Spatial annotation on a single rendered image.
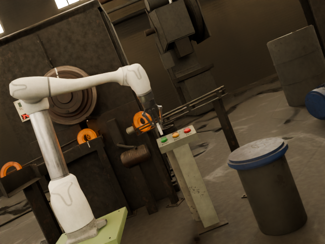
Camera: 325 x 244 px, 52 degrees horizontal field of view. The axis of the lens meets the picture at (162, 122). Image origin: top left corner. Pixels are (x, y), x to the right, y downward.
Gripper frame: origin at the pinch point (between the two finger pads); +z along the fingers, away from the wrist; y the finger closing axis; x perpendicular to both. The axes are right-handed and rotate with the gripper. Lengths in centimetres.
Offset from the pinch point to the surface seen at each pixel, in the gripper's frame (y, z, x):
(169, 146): -1.5, 10.3, 5.6
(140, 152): 23, 37, -47
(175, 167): 0.4, 32.1, -3.3
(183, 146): -8.9, 13.7, 5.8
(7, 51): 95, -60, -116
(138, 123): 16, 19, -58
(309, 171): -82, 71, 3
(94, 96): 41, -8, -81
